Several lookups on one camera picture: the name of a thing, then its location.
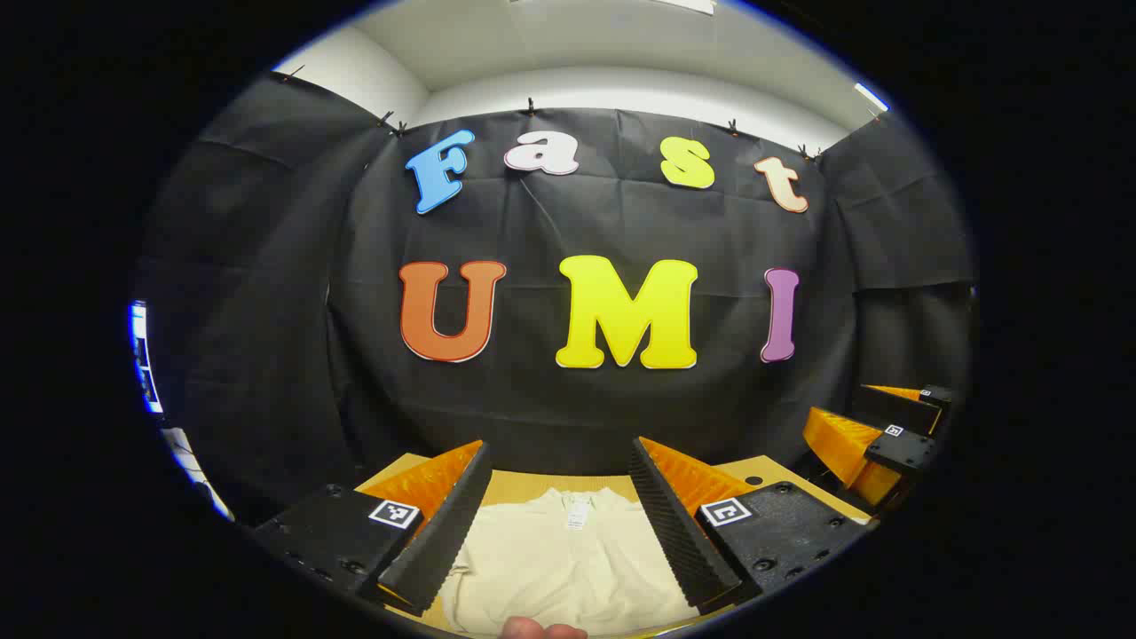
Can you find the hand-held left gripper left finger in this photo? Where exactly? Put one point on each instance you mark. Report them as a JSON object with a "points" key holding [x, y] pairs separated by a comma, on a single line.
{"points": [[444, 524]]}

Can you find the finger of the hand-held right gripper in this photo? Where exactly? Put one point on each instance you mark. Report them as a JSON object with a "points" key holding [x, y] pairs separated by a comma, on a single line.
{"points": [[896, 410], [901, 451]]}

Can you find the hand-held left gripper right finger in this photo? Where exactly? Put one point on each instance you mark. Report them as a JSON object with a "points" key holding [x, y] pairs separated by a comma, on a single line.
{"points": [[679, 532]]}

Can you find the cream sweatshirt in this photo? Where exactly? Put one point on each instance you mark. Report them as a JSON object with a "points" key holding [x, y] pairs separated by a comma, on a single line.
{"points": [[568, 568]]}

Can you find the white side desk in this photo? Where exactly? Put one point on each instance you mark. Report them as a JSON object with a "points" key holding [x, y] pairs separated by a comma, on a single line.
{"points": [[191, 466]]}

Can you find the black backdrop cloth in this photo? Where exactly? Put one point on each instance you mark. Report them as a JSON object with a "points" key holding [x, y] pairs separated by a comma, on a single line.
{"points": [[532, 231]]}

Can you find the ceiling light panel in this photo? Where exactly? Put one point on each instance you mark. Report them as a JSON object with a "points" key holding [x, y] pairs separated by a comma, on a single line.
{"points": [[871, 96], [688, 5]]}

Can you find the computer monitor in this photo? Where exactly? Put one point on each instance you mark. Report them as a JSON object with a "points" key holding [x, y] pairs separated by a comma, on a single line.
{"points": [[144, 355]]}

